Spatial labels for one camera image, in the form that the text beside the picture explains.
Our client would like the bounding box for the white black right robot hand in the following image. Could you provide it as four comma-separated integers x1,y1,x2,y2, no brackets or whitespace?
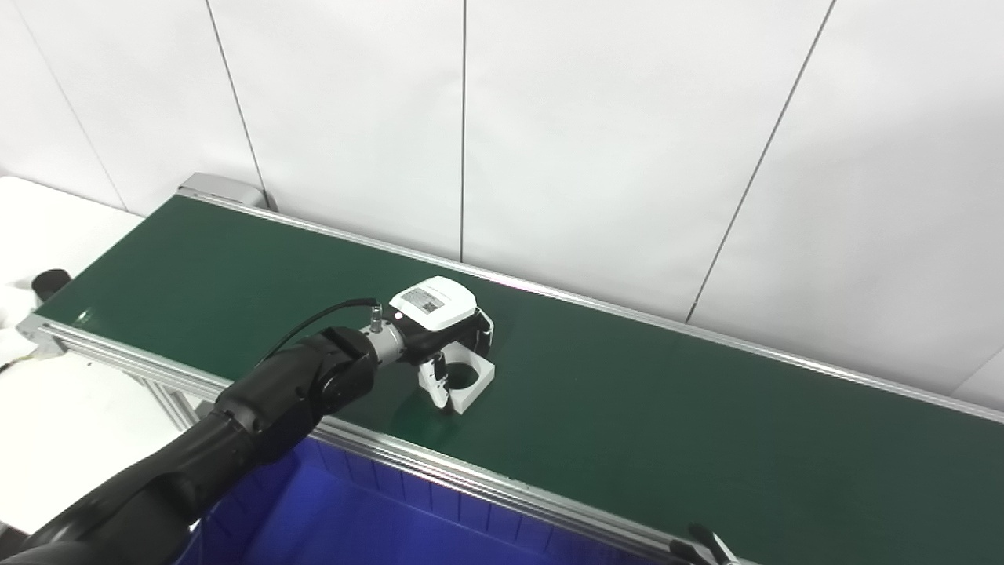
671,524,742,565

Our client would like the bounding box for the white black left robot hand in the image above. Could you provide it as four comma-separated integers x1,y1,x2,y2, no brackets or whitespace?
388,276,497,410

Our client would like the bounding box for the white square part with hole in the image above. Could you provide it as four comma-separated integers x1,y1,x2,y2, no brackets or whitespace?
427,349,497,414

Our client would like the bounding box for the green conveyor belt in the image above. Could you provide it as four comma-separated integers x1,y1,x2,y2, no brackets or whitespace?
35,196,1004,565
17,173,1004,565

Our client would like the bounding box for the blue plastic bin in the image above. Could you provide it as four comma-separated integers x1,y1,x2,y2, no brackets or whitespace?
176,436,652,565

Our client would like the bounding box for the aluminium conveyor leg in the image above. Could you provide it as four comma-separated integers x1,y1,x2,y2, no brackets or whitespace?
137,375,211,431

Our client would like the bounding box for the small black cylinder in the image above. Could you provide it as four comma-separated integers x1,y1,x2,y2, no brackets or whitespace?
32,269,72,304

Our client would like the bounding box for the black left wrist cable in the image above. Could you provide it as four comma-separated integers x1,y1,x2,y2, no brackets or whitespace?
255,297,385,370

